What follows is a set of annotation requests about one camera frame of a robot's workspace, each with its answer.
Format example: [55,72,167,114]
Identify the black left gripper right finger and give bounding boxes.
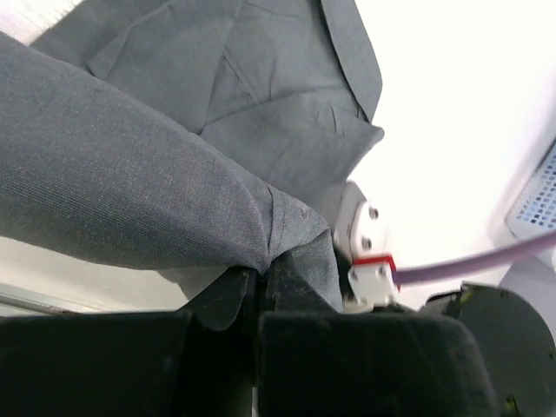
[257,254,499,416]

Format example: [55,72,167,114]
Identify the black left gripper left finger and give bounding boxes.
[1,268,257,416]

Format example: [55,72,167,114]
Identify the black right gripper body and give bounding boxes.
[419,284,555,416]

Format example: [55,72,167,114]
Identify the grey long sleeve shirt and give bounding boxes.
[1,1,383,309]

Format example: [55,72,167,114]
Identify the white plastic laundry basket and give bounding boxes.
[488,139,555,247]

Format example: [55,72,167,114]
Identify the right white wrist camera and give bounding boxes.
[332,182,400,314]

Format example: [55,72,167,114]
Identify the aluminium front rail frame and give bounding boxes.
[0,283,97,317]

